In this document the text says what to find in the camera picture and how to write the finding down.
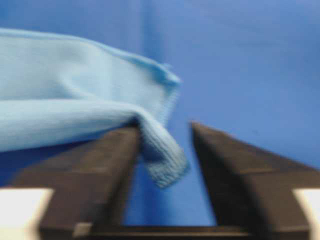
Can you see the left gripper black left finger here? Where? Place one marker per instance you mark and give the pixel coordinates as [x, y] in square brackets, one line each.
[62, 197]

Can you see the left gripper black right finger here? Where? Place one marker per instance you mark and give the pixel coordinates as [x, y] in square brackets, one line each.
[271, 196]

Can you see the light blue towel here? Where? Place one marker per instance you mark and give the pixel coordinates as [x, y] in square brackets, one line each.
[59, 89]

